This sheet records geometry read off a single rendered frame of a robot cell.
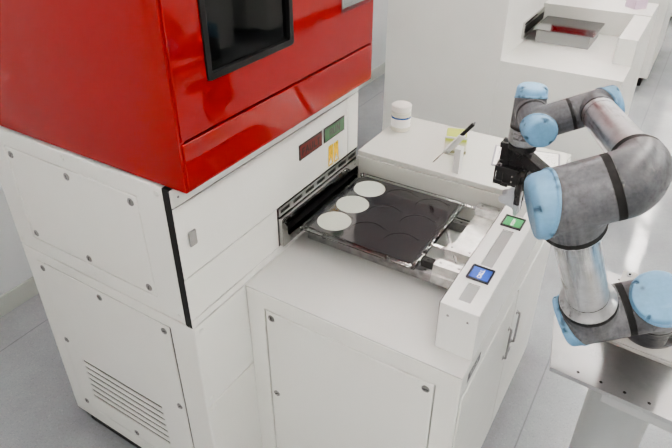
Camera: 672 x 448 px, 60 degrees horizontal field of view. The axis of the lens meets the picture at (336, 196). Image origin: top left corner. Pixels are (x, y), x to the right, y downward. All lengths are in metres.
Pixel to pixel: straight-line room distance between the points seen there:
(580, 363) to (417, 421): 0.42
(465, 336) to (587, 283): 0.33
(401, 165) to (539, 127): 0.65
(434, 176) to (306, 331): 0.65
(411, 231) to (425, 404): 0.48
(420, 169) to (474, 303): 0.63
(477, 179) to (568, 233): 0.83
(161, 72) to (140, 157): 0.23
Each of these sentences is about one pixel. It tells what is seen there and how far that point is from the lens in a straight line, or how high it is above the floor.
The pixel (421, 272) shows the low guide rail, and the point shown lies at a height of 0.85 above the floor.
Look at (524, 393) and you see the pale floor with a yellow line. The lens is 2.53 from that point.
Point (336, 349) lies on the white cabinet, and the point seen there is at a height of 0.73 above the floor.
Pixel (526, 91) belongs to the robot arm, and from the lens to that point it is 1.47.
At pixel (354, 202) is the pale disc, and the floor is 0.90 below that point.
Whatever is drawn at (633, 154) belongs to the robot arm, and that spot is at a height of 1.43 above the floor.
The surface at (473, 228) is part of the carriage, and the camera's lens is 1.77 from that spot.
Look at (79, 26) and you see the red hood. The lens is 1.31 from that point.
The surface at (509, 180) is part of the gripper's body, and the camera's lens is 1.58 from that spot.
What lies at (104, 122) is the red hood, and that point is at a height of 1.34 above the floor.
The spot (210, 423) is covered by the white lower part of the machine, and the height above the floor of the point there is 0.46.
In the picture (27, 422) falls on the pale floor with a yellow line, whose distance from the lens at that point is 2.61.
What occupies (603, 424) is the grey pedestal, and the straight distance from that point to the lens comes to 1.76.
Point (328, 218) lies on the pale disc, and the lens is 1.73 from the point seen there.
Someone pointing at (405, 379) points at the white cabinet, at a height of 0.74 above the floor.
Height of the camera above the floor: 1.86
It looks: 32 degrees down
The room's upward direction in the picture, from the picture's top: straight up
